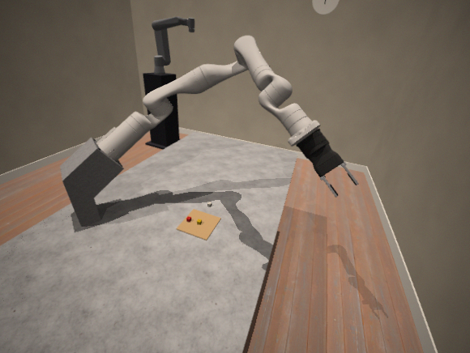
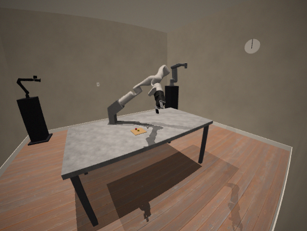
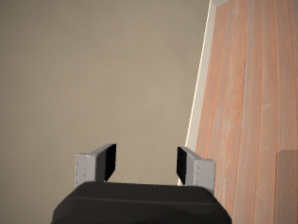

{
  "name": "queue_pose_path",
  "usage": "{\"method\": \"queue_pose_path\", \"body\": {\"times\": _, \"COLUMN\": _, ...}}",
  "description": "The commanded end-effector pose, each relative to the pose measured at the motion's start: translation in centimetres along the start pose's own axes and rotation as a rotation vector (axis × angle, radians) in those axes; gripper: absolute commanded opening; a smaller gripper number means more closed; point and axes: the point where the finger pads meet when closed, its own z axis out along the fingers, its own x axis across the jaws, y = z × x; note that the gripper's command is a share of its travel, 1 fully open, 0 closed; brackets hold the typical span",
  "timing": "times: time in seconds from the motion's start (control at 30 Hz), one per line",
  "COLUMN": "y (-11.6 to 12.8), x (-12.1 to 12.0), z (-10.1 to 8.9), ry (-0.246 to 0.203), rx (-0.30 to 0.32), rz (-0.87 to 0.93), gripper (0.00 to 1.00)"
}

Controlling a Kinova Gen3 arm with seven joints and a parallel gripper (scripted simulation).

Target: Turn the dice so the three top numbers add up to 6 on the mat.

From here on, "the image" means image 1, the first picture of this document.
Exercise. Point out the orange flat mat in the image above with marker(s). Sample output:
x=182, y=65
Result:
x=202, y=230

